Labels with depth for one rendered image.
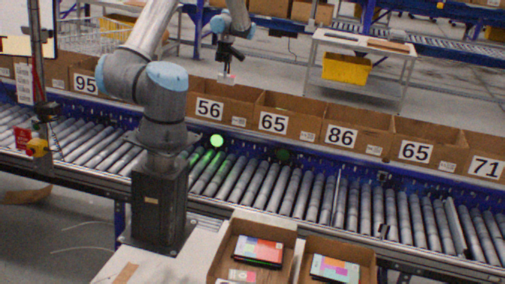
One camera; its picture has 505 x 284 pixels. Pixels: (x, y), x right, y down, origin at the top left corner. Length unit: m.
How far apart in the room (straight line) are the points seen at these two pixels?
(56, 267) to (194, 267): 1.35
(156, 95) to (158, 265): 0.65
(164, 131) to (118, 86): 0.23
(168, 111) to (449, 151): 1.58
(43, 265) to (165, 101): 1.70
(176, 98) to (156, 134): 0.15
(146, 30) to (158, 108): 0.32
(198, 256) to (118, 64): 0.80
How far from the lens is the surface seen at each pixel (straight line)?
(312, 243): 1.94
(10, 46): 2.50
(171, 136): 1.66
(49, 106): 2.31
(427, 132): 2.89
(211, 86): 2.93
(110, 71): 1.70
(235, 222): 1.95
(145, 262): 1.84
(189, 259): 1.86
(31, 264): 3.07
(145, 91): 1.63
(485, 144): 2.97
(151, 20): 1.79
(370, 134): 2.56
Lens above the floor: 1.96
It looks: 26 degrees down
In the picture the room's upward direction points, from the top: 8 degrees clockwise
